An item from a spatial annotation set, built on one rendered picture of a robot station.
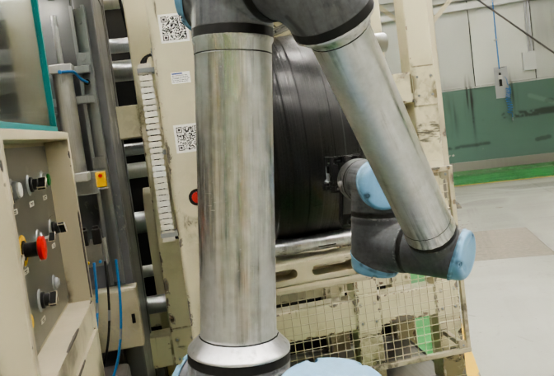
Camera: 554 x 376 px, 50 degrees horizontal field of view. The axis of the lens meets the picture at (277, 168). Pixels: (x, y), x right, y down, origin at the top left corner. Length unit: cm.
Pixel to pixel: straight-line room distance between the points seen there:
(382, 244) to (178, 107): 73
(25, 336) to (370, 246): 61
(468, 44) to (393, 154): 1014
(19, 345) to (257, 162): 39
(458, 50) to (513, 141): 181
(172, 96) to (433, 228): 85
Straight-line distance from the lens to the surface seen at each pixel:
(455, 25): 1103
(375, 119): 86
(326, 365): 84
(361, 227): 114
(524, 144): 1107
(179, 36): 163
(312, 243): 160
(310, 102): 146
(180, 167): 161
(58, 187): 137
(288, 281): 158
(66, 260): 139
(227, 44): 82
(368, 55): 82
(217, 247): 83
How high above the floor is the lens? 123
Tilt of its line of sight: 4 degrees down
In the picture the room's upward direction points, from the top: 7 degrees counter-clockwise
